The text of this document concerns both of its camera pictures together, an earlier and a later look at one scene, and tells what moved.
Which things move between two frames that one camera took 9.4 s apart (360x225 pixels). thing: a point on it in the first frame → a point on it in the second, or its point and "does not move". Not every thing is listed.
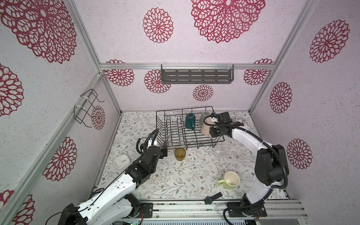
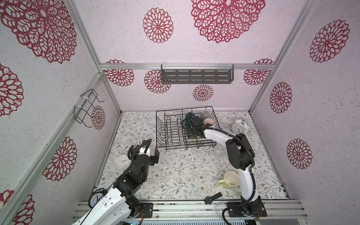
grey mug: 204,114 does not move
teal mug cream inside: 190,121 does not move
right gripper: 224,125 → 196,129
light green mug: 231,179 does not move
